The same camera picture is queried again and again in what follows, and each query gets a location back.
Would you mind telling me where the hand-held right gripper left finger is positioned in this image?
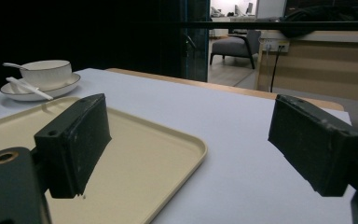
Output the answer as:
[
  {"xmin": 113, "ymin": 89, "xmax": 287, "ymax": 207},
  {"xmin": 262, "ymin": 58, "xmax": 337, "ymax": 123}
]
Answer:
[{"xmin": 34, "ymin": 92, "xmax": 112, "ymax": 200}]

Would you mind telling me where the wooden counter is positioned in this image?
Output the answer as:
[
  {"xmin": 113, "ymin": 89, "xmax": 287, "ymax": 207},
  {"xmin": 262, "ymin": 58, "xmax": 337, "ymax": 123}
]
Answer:
[{"xmin": 255, "ymin": 30, "xmax": 358, "ymax": 104}]

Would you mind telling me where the grey armchair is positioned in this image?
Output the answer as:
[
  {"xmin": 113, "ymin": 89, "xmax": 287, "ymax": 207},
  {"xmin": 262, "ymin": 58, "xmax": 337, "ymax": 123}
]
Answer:
[{"xmin": 210, "ymin": 29, "xmax": 262, "ymax": 70}]

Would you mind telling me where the beige plastic tray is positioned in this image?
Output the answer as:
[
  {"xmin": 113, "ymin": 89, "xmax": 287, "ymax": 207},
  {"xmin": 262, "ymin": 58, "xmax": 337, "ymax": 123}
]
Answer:
[{"xmin": 0, "ymin": 96, "xmax": 209, "ymax": 224}]

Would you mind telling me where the pale blue table mat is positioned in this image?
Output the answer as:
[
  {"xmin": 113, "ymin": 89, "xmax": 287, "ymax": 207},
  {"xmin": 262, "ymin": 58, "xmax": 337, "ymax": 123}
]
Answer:
[{"xmin": 0, "ymin": 67, "xmax": 357, "ymax": 224}]

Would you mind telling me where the tall dark cabinet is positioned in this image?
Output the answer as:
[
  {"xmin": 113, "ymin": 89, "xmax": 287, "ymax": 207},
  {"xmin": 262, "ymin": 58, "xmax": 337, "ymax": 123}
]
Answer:
[{"xmin": 180, "ymin": 0, "xmax": 212, "ymax": 83}]

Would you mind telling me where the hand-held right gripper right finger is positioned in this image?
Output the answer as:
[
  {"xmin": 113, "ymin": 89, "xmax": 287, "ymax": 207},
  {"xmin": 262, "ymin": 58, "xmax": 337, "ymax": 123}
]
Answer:
[{"xmin": 268, "ymin": 93, "xmax": 358, "ymax": 198}]

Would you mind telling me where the white plate with dark rim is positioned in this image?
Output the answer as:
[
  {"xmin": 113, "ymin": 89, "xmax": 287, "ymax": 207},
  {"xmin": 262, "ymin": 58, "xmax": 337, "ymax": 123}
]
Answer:
[{"xmin": 0, "ymin": 73, "xmax": 82, "ymax": 103}]

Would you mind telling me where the dark cloth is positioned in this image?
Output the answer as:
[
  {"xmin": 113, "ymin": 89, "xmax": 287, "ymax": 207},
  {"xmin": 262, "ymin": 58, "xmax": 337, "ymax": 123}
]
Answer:
[{"xmin": 280, "ymin": 5, "xmax": 358, "ymax": 39}]

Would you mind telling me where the black power cable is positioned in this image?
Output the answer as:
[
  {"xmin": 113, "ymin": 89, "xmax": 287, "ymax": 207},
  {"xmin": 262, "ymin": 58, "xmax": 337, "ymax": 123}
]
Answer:
[{"xmin": 269, "ymin": 46, "xmax": 283, "ymax": 93}]

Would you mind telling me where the white ceramic spoon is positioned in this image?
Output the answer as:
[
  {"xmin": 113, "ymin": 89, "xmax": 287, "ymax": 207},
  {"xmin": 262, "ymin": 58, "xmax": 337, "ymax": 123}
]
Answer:
[{"xmin": 2, "ymin": 62, "xmax": 30, "ymax": 71}]

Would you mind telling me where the white wall socket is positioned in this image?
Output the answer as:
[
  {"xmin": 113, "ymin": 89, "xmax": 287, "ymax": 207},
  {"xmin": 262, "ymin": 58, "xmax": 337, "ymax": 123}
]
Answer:
[{"xmin": 259, "ymin": 38, "xmax": 291, "ymax": 52}]

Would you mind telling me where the dark curtain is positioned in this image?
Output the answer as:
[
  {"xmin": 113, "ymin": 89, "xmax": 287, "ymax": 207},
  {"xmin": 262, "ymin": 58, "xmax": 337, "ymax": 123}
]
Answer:
[{"xmin": 0, "ymin": 0, "xmax": 181, "ymax": 94}]

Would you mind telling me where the white bowl with dark rim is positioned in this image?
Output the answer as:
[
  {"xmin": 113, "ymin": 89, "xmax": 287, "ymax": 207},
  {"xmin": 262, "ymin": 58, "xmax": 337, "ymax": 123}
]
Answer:
[{"xmin": 19, "ymin": 59, "xmax": 73, "ymax": 91}]

